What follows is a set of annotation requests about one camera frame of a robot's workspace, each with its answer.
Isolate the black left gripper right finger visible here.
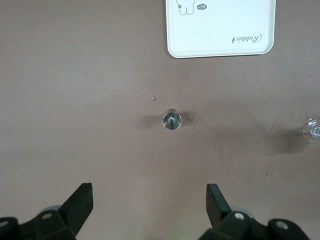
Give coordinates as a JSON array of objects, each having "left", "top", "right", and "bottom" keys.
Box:
[{"left": 199, "top": 184, "right": 310, "bottom": 240}]

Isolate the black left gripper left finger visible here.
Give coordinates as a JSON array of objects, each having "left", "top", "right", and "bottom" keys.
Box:
[{"left": 0, "top": 182, "right": 94, "bottom": 240}]

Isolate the small steel jigger cup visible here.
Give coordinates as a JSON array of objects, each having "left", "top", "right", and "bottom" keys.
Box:
[{"left": 162, "top": 108, "right": 182, "bottom": 131}]

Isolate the clear stemmed wine glass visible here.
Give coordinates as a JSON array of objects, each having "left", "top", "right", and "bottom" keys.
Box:
[{"left": 301, "top": 116, "right": 320, "bottom": 142}]

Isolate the brown table cover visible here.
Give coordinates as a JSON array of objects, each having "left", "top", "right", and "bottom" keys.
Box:
[{"left": 0, "top": 0, "right": 320, "bottom": 240}]

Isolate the white tray with rabbit print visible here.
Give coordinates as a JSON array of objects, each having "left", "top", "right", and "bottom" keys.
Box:
[{"left": 164, "top": 0, "right": 277, "bottom": 60}]

